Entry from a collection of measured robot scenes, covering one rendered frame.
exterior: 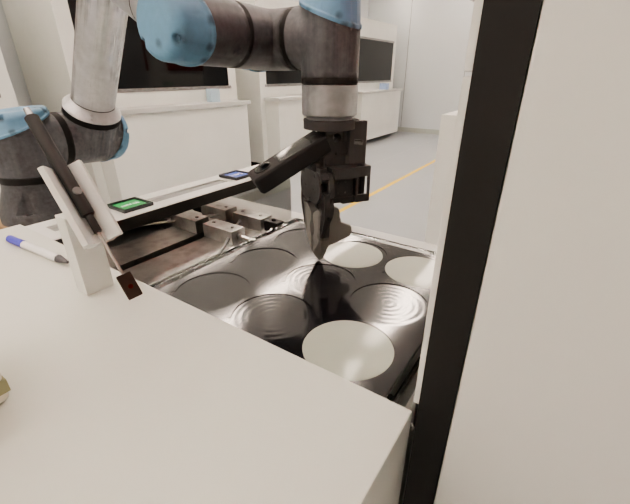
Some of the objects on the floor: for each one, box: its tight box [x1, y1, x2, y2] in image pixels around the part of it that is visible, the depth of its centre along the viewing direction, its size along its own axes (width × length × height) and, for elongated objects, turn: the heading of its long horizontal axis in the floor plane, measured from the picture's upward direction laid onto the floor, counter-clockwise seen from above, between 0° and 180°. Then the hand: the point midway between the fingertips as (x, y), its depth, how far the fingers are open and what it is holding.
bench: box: [352, 17, 403, 140], centre depth 711 cm, size 108×180×200 cm, turn 146°
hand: (315, 252), depth 60 cm, fingers closed
